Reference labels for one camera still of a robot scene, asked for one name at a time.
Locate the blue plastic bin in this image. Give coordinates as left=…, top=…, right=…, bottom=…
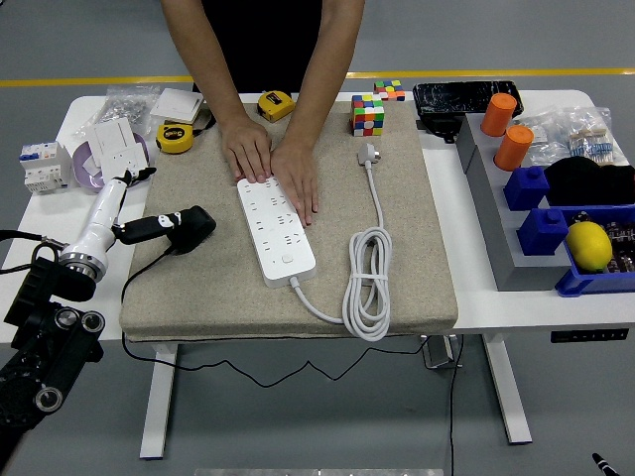
left=554, top=203, right=635, bottom=298

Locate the person's left hand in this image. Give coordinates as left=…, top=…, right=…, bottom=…
left=270, top=143, right=319, bottom=228

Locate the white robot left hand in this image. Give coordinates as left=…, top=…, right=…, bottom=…
left=62, top=167, right=186, bottom=273

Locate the clear bag of screws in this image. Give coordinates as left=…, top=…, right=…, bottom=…
left=73, top=84, right=161, bottom=139

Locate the yellow lemon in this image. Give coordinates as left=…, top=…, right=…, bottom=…
left=565, top=221, right=614, bottom=273

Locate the person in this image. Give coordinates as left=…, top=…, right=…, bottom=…
left=200, top=0, right=323, bottom=95

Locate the white power strip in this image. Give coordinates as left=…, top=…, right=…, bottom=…
left=235, top=177, right=318, bottom=290

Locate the large colourful puzzle cube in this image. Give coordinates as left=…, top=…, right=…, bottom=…
left=350, top=93, right=386, bottom=138

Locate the person's right hand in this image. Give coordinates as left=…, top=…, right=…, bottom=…
left=219, top=118, right=275, bottom=184

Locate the black cloth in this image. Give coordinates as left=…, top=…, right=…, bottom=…
left=543, top=156, right=635, bottom=208

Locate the grey stepped block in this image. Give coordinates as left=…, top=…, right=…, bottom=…
left=454, top=113, right=572, bottom=293

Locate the purple bowl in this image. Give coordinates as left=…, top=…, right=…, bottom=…
left=71, top=132, right=156, bottom=193

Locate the clear bag of resistors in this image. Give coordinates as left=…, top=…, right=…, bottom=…
left=560, top=105, right=617, bottom=168

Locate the clear bag of small parts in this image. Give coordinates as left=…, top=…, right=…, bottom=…
left=515, top=112, right=572, bottom=170

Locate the black table control panel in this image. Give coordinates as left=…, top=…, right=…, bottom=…
left=549, top=327, right=630, bottom=344

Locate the thin black plug cord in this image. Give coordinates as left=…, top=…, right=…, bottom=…
left=120, top=247, right=428, bottom=389

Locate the black plug adapter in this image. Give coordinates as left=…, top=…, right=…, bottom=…
left=167, top=205, right=218, bottom=256

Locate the blue block with knob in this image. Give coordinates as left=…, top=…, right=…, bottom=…
left=516, top=206, right=571, bottom=257
left=503, top=166, right=551, bottom=212

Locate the small colourful puzzle cube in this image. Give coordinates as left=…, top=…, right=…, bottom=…
left=372, top=78, right=407, bottom=103

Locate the white table leg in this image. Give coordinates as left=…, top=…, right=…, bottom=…
left=138, top=341, right=181, bottom=460
left=481, top=332, right=535, bottom=445

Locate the white switch plate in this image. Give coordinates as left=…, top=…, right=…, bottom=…
left=92, top=118, right=140, bottom=158

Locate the white circuit breaker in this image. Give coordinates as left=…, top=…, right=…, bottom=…
left=18, top=140, right=73, bottom=195

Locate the white square switch panel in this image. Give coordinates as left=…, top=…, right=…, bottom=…
left=148, top=87, right=205, bottom=125

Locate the white wall socket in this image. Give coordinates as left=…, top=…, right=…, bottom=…
left=98, top=144, right=153, bottom=182

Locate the white cord with plug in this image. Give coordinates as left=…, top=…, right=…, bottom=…
left=289, top=142, right=394, bottom=343

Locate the black hanging cable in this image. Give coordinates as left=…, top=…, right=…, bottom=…
left=448, top=334, right=465, bottom=476

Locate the silver box under table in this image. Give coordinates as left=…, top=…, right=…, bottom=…
left=421, top=334, right=463, bottom=371

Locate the orange cylinder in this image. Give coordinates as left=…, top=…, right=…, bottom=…
left=493, top=124, right=535, bottom=173
left=479, top=92, right=519, bottom=138

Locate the yellow black tape measure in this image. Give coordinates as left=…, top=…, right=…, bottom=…
left=256, top=89, right=297, bottom=123
left=155, top=122, right=195, bottom=156

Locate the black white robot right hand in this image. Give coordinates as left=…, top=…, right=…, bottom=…
left=591, top=451, right=621, bottom=476

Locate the black plastic tray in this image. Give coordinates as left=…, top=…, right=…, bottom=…
left=412, top=79, right=526, bottom=123

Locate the black power adapter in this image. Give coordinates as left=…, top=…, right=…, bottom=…
left=416, top=114, right=462, bottom=145

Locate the grey-brown mat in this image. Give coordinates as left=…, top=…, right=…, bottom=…
left=118, top=101, right=460, bottom=343

